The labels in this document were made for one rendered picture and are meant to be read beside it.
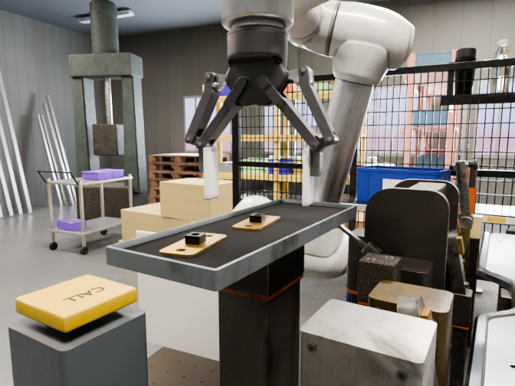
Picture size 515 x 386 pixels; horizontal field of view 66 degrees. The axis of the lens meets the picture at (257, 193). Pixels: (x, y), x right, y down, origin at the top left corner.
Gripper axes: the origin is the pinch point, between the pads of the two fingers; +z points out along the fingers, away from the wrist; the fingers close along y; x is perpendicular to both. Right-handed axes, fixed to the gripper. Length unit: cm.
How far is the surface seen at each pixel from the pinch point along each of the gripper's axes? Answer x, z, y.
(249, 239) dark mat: 7.9, 4.1, -2.3
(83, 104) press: -405, -56, 443
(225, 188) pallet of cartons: -278, 39, 145
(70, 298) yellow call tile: 27.7, 4.0, 2.8
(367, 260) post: -8.9, 10.1, -13.2
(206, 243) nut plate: 12.4, 3.8, 0.6
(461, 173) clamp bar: -63, 2, -29
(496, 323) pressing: -17.2, 20.1, -31.2
